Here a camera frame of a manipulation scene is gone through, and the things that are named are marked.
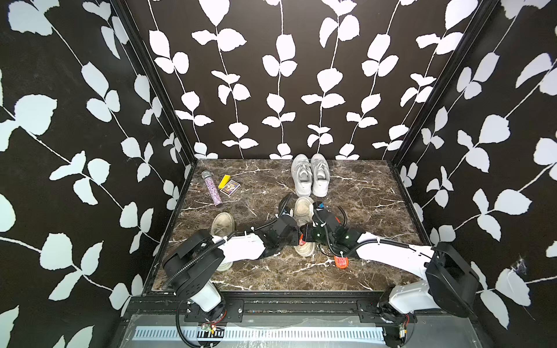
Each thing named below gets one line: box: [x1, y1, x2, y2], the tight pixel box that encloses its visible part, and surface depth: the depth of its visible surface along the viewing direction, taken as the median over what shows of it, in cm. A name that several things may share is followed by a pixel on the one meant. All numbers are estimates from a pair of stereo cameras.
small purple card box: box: [219, 179, 242, 198], surface depth 109 cm
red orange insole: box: [334, 255, 349, 269], surface depth 87 cm
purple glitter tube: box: [201, 170, 223, 206], surface depth 106 cm
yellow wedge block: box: [218, 174, 231, 190], surface depth 113 cm
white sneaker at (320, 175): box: [311, 153, 330, 198], surface depth 106 cm
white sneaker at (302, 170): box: [290, 153, 313, 198], surface depth 106 cm
